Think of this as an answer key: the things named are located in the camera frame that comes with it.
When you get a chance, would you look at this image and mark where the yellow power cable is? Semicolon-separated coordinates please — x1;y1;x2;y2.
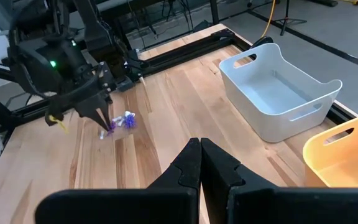
260;0;277;39

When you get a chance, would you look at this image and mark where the black tripod stand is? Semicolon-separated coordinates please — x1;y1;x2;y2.
272;0;308;37

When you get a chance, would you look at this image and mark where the white plastic bin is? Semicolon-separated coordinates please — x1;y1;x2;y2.
218;42;344;144

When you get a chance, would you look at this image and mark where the black aluminium table frame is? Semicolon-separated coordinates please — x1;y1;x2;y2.
0;27;358;190

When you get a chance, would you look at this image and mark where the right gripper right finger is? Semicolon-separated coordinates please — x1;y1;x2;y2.
200;138;358;224

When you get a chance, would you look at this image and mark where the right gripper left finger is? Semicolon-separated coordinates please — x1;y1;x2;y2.
34;138;202;224

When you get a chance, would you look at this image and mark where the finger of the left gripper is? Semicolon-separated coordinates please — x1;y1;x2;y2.
99;92;114;130
74;97;110;131

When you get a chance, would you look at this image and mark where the yellow tag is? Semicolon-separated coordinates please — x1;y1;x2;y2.
47;114;70;135

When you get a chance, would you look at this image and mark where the orange plastic bin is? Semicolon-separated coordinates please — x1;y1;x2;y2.
302;111;358;189

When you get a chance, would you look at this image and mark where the purple plastic spider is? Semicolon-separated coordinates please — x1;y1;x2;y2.
106;121;117;136
123;113;137;130

